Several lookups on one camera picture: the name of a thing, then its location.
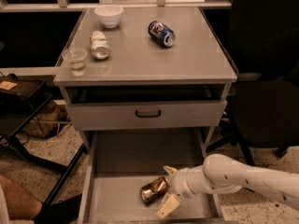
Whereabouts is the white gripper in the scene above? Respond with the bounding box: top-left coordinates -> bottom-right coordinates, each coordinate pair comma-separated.
156,165 -> 200,218

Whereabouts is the crushed orange can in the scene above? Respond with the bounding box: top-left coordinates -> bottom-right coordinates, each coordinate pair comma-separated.
140,176 -> 170,203

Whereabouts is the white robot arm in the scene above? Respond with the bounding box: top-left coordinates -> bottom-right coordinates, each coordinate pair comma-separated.
157,154 -> 299,218

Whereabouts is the open grey middle drawer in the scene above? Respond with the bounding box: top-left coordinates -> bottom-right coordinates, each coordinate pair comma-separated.
78,129 -> 224,224

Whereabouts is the closed grey top drawer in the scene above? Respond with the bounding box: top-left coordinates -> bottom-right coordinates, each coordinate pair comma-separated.
66,101 -> 226,131

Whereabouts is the grey drawer cabinet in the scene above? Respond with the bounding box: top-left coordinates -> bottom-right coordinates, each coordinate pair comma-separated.
52,6 -> 238,224

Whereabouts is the blue soda can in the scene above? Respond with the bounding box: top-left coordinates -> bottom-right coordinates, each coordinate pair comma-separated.
148,21 -> 176,48

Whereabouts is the green white soda can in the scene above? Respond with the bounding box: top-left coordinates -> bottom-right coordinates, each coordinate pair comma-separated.
90,31 -> 110,60

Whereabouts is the black shoe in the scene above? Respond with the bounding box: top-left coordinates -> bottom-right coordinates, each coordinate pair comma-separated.
33,194 -> 82,224

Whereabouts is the brown bag on floor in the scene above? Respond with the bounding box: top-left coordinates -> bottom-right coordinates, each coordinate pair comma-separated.
22,101 -> 70,138

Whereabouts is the person's bare leg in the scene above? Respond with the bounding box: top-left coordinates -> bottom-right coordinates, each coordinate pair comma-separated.
0,175 -> 42,220

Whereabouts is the clear plastic cup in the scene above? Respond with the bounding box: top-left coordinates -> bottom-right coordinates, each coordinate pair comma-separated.
63,47 -> 87,77

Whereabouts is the black side table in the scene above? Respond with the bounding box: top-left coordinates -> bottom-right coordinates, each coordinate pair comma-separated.
0,74 -> 86,204

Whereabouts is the white bowl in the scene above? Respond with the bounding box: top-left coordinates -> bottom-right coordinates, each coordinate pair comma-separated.
94,5 -> 124,28

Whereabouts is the black office chair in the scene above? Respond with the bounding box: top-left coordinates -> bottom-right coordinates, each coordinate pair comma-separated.
206,0 -> 299,165

